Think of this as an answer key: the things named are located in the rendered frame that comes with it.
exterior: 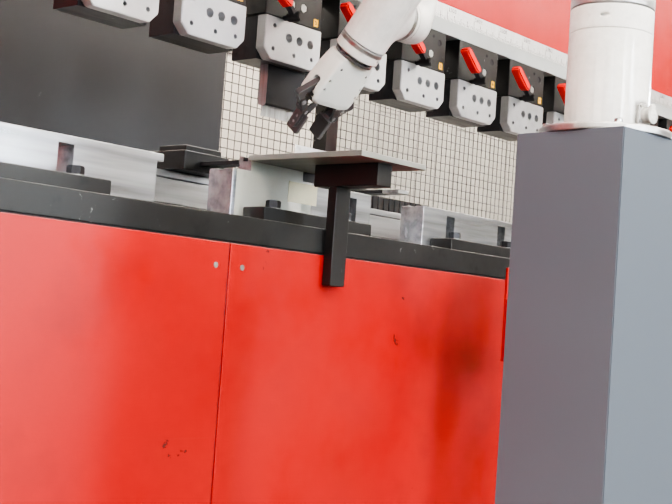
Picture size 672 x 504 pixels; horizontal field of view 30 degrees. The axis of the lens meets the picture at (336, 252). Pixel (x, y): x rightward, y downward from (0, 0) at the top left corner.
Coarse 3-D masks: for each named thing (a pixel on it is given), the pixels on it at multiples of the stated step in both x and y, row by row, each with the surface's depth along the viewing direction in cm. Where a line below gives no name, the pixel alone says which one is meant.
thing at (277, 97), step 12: (264, 72) 230; (276, 72) 231; (288, 72) 234; (264, 84) 230; (276, 84) 231; (288, 84) 234; (300, 84) 236; (264, 96) 230; (276, 96) 231; (288, 96) 234; (264, 108) 230; (276, 108) 233; (288, 108) 234
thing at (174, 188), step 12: (156, 180) 242; (168, 180) 244; (180, 180) 248; (192, 180) 250; (204, 180) 252; (156, 192) 242; (168, 192) 244; (180, 192) 247; (192, 192) 249; (204, 192) 252; (180, 204) 247; (192, 204) 249; (204, 204) 252; (372, 216) 292; (384, 216) 297; (396, 216) 300; (372, 228) 292; (384, 228) 296; (396, 228) 299
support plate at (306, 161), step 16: (256, 160) 224; (272, 160) 223; (288, 160) 221; (304, 160) 219; (320, 160) 218; (336, 160) 216; (352, 160) 215; (368, 160) 214; (384, 160) 213; (400, 160) 216
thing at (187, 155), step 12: (168, 156) 244; (180, 156) 241; (192, 156) 242; (204, 156) 245; (216, 156) 247; (168, 168) 243; (180, 168) 241; (192, 168) 242; (204, 168) 245; (216, 168) 247
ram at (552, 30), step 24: (360, 0) 245; (456, 0) 269; (480, 0) 276; (504, 0) 284; (528, 0) 291; (552, 0) 299; (432, 24) 263; (456, 24) 269; (504, 24) 284; (528, 24) 291; (552, 24) 299; (504, 48) 284; (552, 72) 300
